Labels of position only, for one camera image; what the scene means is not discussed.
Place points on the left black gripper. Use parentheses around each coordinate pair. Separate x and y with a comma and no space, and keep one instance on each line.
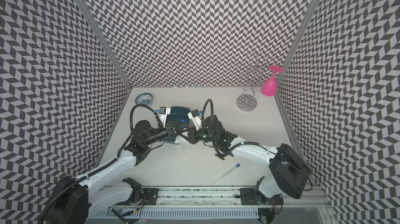
(174,134)

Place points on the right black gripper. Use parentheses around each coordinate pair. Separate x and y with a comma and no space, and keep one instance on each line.
(192,140)

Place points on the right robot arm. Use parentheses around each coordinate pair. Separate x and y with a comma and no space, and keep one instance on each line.
(286,173)

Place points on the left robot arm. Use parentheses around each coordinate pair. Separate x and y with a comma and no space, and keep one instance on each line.
(74,200)

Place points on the teal plastic tray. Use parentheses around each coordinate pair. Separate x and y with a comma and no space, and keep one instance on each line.
(178,114)

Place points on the blue white ceramic bowl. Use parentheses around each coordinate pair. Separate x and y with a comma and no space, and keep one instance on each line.
(144,99)

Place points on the pink plastic wine glass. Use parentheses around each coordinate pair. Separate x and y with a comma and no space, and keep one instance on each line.
(270,85)

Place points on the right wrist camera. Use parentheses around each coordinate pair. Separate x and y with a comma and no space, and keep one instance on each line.
(196,117)

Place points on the chrome wire glass rack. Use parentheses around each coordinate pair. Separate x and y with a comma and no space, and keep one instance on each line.
(253,76)

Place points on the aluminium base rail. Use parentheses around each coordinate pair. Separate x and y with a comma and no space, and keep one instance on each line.
(205,203)

